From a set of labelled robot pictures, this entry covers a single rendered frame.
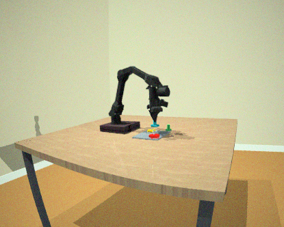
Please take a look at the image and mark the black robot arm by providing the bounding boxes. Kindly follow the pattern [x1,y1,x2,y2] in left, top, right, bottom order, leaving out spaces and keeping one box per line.
[109,66,170,124]

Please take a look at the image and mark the cyan gear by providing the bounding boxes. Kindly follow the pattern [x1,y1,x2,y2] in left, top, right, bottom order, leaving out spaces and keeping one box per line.
[151,121,159,127]

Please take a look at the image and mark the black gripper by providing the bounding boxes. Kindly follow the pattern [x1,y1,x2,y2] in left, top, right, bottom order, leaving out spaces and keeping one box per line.
[147,96,163,122]

